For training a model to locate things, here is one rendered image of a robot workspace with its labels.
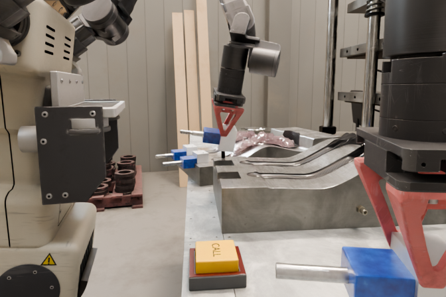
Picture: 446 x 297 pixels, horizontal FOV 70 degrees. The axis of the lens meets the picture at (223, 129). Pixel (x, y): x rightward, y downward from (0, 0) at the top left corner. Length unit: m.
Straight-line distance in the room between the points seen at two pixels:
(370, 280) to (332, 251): 0.34
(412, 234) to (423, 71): 0.10
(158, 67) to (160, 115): 0.58
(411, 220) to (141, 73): 3.85
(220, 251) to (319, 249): 0.19
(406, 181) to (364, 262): 0.09
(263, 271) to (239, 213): 0.13
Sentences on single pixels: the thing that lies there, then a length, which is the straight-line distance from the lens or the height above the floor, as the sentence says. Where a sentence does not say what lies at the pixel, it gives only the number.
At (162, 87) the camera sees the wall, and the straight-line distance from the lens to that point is 4.00.
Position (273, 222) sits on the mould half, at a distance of 0.64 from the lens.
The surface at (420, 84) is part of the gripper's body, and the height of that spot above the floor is 1.08.
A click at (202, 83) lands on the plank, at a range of 3.61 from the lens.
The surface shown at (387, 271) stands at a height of 0.94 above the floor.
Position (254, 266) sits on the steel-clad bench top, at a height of 0.80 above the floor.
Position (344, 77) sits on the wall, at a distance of 4.82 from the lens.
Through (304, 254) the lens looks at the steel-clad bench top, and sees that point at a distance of 0.58.
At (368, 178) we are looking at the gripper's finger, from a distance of 0.29.
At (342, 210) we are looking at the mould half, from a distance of 0.68.
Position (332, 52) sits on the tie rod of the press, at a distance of 2.02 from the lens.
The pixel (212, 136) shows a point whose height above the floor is 0.96.
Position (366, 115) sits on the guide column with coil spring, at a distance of 1.67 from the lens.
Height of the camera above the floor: 1.08
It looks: 8 degrees down
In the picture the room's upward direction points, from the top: straight up
